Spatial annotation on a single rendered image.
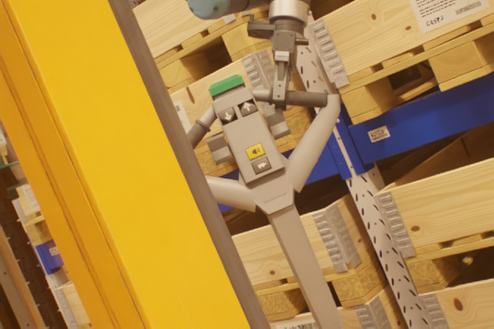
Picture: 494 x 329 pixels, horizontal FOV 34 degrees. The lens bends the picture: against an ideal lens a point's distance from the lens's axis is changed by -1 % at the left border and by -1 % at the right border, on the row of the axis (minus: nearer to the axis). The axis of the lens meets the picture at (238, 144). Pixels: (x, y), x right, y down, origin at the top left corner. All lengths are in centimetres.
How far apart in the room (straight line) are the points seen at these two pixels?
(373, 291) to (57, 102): 199
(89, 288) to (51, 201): 11
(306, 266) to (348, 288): 98
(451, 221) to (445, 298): 26
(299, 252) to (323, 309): 13
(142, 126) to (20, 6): 19
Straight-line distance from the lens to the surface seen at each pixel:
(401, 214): 251
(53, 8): 94
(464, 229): 243
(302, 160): 175
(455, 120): 241
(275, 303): 296
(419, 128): 247
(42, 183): 96
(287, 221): 174
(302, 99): 179
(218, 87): 180
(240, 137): 176
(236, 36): 269
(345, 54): 246
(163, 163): 96
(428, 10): 231
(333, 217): 268
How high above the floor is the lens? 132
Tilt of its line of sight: 1 degrees down
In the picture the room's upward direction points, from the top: 23 degrees counter-clockwise
